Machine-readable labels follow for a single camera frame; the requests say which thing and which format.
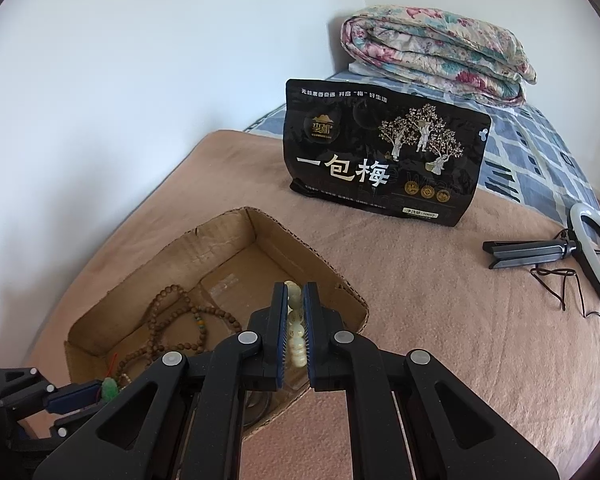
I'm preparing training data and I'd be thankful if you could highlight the cream bead bracelet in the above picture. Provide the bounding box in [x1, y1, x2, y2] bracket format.
[285, 280, 308, 368]

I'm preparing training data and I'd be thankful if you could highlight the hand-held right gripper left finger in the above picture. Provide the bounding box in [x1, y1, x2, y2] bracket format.
[32, 282, 287, 480]

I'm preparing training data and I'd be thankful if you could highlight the cardboard box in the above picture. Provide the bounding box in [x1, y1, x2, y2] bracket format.
[64, 206, 370, 436]

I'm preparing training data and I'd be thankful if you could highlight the dark bangle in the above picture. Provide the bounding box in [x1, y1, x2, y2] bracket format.
[244, 390, 281, 422]

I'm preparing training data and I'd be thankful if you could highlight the brown wooden bead necklace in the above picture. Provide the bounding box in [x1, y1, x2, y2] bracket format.
[115, 284, 243, 391]

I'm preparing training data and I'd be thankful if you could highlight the white ring light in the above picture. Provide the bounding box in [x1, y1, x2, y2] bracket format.
[569, 203, 600, 308]

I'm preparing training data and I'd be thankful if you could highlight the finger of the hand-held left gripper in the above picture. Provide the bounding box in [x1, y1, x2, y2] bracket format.
[0, 367, 105, 415]
[52, 407, 103, 440]

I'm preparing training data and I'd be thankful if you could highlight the folded floral quilt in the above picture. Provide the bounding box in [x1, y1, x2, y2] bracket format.
[340, 5, 537, 108]

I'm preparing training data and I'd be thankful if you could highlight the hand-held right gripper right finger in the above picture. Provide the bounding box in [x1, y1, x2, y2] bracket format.
[303, 282, 571, 480]

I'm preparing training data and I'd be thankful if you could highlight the green jade pendant red cord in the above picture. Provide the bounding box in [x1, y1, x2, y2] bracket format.
[99, 352, 125, 402]

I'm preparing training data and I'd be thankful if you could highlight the black folded tripod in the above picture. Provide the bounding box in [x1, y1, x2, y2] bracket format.
[482, 238, 581, 271]

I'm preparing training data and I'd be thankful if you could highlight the black snack bag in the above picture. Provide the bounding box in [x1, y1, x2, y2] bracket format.
[283, 78, 492, 228]

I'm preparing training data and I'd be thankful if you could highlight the thin black cable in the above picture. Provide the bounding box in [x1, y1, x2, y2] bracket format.
[530, 230, 600, 346]

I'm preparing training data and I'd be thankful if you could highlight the brown blanket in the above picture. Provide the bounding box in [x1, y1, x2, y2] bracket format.
[20, 130, 600, 480]

